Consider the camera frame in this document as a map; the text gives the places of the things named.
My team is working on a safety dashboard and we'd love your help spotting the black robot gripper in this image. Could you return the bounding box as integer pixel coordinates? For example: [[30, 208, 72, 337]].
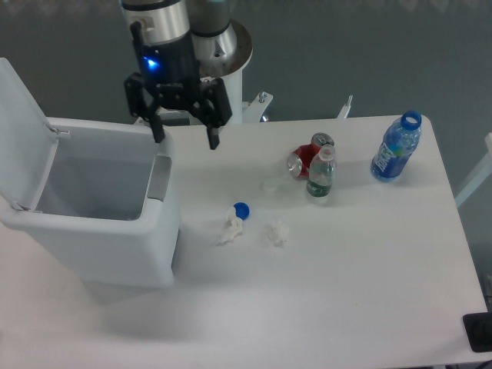
[[124, 21, 232, 150]]

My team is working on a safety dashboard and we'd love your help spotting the white trash can lid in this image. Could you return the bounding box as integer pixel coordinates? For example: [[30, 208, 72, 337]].
[[1, 58, 70, 211]]

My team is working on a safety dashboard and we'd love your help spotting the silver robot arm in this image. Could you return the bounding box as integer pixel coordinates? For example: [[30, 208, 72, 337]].
[[120, 1, 232, 150]]

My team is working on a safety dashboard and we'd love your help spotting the blue bottle cap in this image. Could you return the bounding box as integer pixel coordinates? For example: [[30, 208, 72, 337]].
[[233, 201, 250, 221]]

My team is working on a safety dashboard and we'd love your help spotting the white plastic trash can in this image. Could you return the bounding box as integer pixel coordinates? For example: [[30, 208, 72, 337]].
[[1, 118, 181, 288]]

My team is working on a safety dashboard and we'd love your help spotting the crushed red soda can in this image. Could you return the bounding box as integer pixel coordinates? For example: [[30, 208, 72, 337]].
[[286, 132, 334, 179]]

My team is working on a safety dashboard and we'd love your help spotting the crumpled white tissue left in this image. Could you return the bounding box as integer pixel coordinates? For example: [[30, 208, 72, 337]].
[[217, 207, 244, 246]]

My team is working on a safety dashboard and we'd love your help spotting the crumpled white tissue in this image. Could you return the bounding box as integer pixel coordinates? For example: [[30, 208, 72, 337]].
[[217, 207, 244, 246], [267, 219, 290, 247]]

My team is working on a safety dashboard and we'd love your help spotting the small clear green-label bottle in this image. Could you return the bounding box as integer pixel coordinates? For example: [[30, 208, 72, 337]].
[[307, 144, 336, 199]]

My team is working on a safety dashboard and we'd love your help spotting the crumpled white tissue right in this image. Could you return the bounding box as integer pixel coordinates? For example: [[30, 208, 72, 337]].
[[267, 219, 290, 247]]

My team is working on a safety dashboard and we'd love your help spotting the blue plastic drink bottle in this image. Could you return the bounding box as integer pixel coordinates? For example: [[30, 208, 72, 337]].
[[371, 110, 422, 182]]

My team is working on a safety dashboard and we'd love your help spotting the black device at edge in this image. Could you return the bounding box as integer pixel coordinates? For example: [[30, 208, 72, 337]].
[[462, 312, 491, 353]]

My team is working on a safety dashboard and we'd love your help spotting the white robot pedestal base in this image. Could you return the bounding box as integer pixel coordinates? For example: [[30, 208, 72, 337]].
[[185, 2, 269, 123]]

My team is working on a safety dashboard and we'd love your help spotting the white frame at right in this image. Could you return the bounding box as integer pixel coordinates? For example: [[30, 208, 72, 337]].
[[454, 133, 491, 208]]

